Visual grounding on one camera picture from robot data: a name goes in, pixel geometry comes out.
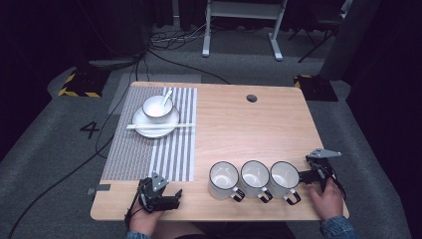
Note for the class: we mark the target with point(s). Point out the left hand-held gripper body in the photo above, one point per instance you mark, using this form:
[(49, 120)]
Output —
[(152, 191)]

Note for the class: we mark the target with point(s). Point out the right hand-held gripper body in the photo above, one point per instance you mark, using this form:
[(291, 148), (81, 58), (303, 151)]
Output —
[(322, 163)]

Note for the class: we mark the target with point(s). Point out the person's right hand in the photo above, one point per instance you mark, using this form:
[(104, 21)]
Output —
[(326, 200)]

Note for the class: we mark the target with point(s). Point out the person's left hand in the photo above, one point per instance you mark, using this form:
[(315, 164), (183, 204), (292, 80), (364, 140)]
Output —
[(143, 221)]

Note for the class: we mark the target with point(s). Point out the grey striped woven placemat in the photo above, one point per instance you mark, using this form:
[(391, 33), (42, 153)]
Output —
[(132, 159)]

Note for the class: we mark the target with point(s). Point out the grey tape strip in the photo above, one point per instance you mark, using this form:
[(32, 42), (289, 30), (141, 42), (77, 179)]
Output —
[(99, 188)]

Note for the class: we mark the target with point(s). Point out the white plate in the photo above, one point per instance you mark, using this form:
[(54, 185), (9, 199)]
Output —
[(156, 132)]

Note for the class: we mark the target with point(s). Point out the person's lap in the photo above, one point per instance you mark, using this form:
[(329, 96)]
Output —
[(225, 230)]

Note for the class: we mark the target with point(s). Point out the white chopstick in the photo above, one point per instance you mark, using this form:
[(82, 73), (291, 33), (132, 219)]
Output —
[(159, 125)]

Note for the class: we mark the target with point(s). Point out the yellow-black striped stand base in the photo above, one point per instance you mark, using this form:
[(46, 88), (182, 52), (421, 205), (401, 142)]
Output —
[(84, 84), (315, 88)]

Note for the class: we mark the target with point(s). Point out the white bowl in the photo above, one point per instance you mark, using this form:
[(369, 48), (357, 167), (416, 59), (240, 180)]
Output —
[(156, 108)]

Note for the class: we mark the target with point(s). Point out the white spoon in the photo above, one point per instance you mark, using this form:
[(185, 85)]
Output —
[(167, 97)]

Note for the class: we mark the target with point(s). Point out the dark folding stand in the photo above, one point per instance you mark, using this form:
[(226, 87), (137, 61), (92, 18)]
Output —
[(315, 30)]

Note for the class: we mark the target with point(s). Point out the white desk frame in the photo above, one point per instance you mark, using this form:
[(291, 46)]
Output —
[(244, 9)]

